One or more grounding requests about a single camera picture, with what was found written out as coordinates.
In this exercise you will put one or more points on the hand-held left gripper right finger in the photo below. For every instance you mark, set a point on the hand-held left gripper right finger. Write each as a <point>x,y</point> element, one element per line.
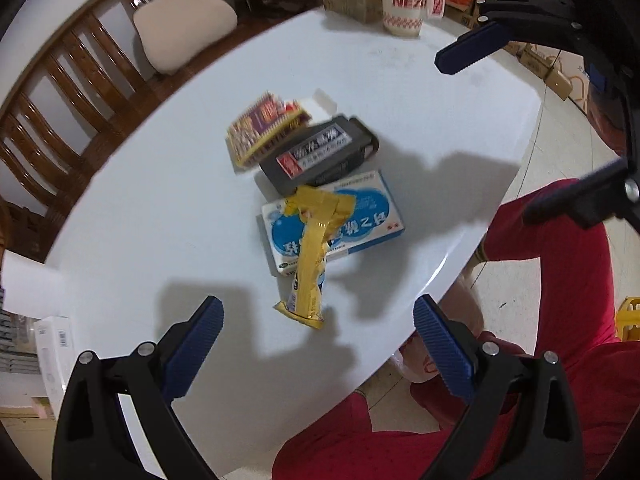
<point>442,350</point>

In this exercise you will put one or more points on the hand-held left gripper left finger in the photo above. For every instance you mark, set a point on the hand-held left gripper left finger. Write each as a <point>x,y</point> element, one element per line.
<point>197,345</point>

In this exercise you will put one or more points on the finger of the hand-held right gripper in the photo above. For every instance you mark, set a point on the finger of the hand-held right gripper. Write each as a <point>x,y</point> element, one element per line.
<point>565,200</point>
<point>470,50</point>

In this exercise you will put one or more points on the yellow snack wrapper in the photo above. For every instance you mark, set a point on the yellow snack wrapper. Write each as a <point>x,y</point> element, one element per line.
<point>312,260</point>

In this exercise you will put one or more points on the blue white medicine box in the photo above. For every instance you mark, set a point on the blue white medicine box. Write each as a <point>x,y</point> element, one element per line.
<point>370,200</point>

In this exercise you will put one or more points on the black cigarette box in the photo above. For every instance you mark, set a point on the black cigarette box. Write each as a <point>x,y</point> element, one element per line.
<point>320,152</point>

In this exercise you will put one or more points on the dark patterned cigarette pack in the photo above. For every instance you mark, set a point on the dark patterned cigarette pack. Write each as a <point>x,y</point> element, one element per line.
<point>255,125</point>

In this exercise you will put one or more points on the person's red trousers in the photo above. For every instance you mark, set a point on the person's red trousers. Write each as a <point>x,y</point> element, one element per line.
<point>550,260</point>

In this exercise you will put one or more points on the pile of cardboard boxes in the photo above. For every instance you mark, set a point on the pile of cardboard boxes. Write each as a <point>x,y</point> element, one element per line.
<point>535,60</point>

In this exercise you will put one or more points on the white top coffee table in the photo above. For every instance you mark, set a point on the white top coffee table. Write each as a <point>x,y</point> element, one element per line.
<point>150,235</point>

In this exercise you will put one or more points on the woven tissue box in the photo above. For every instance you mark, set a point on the woven tissue box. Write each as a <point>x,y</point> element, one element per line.
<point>350,0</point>

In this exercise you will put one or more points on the yellow plastic stool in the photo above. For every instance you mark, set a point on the yellow plastic stool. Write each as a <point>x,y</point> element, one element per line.
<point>630,317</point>

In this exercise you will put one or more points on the long white box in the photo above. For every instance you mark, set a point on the long white box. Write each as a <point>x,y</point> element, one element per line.
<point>52,360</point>

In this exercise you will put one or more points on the white paper scrap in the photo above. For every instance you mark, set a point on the white paper scrap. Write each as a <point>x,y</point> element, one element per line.
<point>320,105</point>

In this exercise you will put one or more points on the wooden slatted bench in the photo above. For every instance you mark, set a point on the wooden slatted bench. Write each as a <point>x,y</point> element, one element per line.
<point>75,90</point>

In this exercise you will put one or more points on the beige back cushion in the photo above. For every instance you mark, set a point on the beige back cushion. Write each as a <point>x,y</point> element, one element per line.
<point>180,25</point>

